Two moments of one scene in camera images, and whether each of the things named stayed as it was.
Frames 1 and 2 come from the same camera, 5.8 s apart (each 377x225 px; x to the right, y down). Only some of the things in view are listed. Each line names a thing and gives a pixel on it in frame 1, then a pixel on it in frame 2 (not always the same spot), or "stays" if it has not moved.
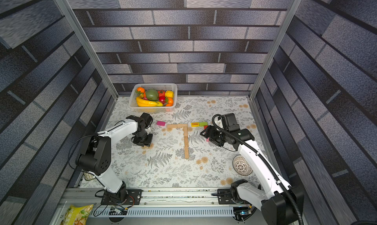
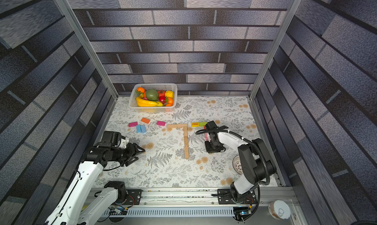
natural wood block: x=186 y=151 stays
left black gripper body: x=144 y=138 -> x=128 y=154
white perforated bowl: x=242 y=165 stays
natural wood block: x=171 y=126 stays
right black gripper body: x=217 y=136 -> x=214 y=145
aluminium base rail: x=158 y=207 stays
